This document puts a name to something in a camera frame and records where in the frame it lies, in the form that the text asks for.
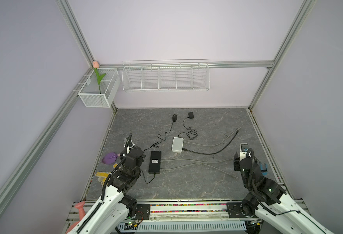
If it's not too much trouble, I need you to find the blue yellow toy rake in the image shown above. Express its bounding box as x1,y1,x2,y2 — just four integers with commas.
260,163,268,176

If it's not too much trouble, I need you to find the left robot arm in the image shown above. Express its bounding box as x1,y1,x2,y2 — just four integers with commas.
68,134,145,234

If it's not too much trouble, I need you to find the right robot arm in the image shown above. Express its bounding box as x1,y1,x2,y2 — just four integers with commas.
233,148,332,234

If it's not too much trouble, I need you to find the white mesh box basket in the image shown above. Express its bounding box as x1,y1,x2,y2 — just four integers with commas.
78,68,120,108

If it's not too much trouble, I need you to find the pink watering can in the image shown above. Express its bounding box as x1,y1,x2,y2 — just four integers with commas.
65,201,86,234

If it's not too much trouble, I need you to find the thick black cable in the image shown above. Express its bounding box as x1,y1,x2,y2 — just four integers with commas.
182,130,240,156

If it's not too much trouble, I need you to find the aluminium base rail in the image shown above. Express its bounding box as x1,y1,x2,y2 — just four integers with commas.
66,199,312,232

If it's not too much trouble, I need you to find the purple pink toy shovel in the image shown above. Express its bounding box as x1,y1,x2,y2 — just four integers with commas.
102,152,120,165

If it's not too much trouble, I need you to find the artificial tulip flower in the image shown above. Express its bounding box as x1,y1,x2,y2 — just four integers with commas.
93,61,106,94

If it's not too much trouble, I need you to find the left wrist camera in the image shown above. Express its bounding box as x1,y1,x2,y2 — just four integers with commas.
124,140,135,150

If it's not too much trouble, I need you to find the white wire wall basket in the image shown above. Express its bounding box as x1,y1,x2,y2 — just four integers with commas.
122,59,210,92

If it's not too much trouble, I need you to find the black network switch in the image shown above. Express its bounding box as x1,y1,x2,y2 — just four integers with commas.
148,151,162,174

